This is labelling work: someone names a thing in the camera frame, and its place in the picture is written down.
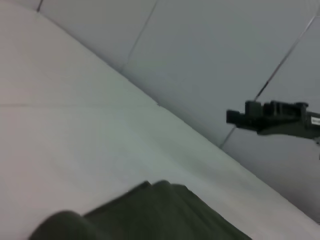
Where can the white backdrop wall panel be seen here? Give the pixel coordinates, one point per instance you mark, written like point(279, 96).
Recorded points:
point(295, 165)
point(95, 27)
point(22, 3)
point(212, 55)

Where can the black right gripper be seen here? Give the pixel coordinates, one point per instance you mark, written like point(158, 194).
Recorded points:
point(295, 125)

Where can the dark green FREE! t-shirt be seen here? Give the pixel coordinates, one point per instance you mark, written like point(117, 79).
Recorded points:
point(155, 215)

